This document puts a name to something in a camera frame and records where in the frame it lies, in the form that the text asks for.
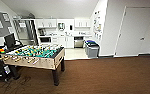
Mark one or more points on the green-field foosball table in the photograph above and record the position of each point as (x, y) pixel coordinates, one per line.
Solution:
(34, 56)

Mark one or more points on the white drawer unit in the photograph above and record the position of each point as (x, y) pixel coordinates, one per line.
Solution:
(87, 37)
(54, 40)

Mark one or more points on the large wall poster board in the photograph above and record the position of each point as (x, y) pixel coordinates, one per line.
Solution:
(97, 23)

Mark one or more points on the black built-in microwave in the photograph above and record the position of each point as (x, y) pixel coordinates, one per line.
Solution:
(45, 39)

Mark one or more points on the stainless steel refrigerator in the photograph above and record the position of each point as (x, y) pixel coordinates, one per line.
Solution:
(24, 31)

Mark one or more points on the black coffee machine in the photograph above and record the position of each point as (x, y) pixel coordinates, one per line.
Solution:
(41, 32)

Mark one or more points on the grey bin black lid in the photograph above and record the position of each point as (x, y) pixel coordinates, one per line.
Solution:
(92, 51)

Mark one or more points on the white door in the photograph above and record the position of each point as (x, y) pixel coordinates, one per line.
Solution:
(136, 33)

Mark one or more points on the blue recycling bin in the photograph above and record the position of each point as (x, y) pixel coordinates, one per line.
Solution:
(89, 41)

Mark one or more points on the white two-door base cabinet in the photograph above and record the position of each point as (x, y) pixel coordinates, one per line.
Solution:
(66, 42)

